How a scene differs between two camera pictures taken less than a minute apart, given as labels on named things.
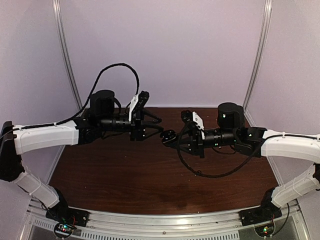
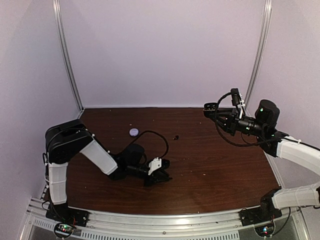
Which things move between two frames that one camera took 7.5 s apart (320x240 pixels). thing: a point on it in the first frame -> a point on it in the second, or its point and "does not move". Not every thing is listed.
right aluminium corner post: (261, 54) does not move
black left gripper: (138, 125) -> (156, 177)
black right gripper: (196, 140) -> (229, 124)
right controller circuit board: (265, 231) does not move
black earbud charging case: (168, 136) -> (210, 110)
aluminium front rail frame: (294, 225) does not move
